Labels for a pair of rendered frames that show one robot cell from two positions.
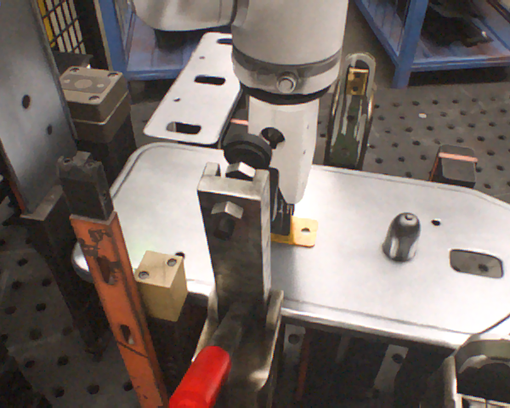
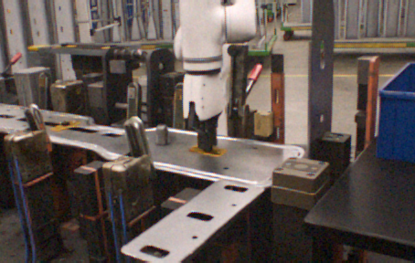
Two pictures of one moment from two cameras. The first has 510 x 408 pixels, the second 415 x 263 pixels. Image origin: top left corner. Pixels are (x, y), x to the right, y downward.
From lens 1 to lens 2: 1.35 m
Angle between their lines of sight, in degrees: 113
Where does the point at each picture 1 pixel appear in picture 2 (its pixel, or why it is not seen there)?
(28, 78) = (318, 110)
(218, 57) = (179, 235)
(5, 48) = (322, 87)
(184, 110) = (230, 197)
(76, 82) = (306, 167)
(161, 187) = (258, 165)
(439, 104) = not seen: outside the picture
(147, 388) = not seen: hidden behind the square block
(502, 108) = not seen: outside the picture
